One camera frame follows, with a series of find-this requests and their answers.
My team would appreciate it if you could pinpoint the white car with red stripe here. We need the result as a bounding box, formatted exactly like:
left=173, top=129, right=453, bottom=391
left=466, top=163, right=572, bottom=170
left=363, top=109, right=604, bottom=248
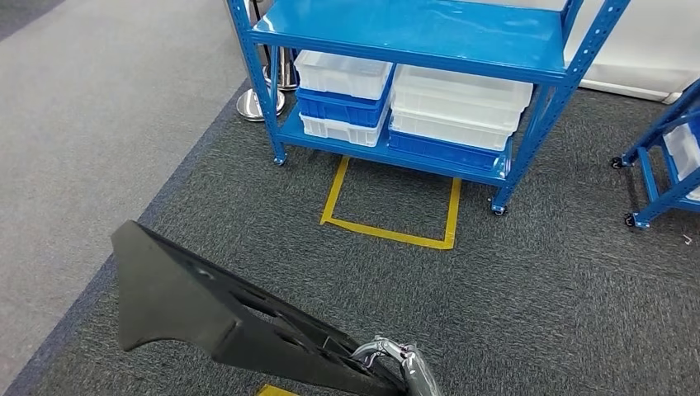
left=465, top=0, right=700, bottom=106

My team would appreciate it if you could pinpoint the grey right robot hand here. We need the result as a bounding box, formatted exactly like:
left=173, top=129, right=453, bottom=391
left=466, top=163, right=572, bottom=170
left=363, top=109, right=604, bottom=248
left=349, top=336, right=444, bottom=396

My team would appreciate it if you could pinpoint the small blue plastic bin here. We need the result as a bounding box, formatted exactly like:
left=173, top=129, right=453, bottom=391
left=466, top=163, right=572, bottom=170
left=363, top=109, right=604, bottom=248
left=295, top=71, right=396, bottom=130

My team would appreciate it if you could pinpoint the large white plastic bin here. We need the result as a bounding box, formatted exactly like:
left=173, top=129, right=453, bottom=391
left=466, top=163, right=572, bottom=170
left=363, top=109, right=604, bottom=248
left=389, top=103, right=523, bottom=153
left=390, top=64, right=534, bottom=132

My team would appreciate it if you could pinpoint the large blue plastic bin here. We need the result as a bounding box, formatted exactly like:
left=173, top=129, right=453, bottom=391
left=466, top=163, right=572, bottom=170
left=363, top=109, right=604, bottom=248
left=386, top=126, right=515, bottom=172

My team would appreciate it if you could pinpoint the blue metal shelf rack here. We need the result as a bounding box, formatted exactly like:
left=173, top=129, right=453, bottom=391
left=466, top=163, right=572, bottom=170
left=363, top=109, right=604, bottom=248
left=226, top=0, right=632, bottom=216
left=610, top=78, right=700, bottom=229

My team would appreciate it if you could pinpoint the chrome stanchion post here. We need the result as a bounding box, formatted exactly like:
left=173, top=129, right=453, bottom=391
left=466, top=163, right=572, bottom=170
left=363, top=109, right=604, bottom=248
left=262, top=46, right=300, bottom=92
left=236, top=0, right=286, bottom=122

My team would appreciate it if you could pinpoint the black plastic plate frame part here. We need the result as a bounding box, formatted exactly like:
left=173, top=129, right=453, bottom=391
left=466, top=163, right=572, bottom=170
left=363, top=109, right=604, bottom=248
left=111, top=219, right=409, bottom=396

